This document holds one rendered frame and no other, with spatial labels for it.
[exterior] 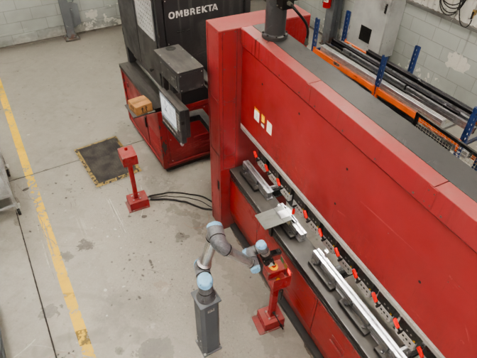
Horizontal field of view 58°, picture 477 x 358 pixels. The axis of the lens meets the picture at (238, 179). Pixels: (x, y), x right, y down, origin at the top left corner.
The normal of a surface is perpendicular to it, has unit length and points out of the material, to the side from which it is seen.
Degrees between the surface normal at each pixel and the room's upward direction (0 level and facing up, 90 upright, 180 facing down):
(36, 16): 90
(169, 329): 0
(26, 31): 90
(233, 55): 90
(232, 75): 90
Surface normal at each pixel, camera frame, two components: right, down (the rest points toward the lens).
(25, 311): 0.02, -0.74
